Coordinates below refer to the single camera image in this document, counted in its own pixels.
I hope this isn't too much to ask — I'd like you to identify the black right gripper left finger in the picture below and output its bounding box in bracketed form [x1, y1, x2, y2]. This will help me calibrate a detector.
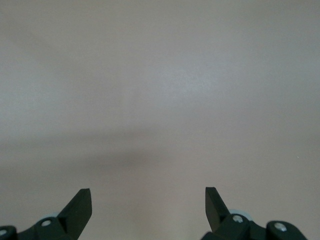
[0, 188, 93, 240]

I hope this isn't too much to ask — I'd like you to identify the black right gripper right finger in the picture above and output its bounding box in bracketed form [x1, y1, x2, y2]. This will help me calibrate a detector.
[201, 186, 308, 240]

